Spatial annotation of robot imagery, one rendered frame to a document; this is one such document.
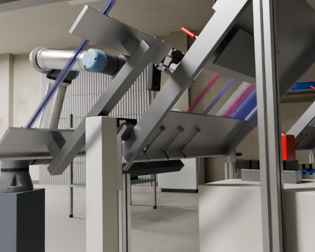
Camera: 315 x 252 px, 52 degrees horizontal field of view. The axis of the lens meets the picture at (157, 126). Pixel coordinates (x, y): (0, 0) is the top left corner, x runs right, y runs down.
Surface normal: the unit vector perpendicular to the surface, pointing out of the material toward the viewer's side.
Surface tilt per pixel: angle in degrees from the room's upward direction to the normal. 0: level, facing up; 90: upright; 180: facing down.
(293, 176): 90
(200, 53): 90
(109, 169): 90
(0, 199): 90
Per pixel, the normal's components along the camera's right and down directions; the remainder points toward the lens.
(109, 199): 0.83, -0.05
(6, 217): -0.30, -0.06
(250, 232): -0.65, -0.04
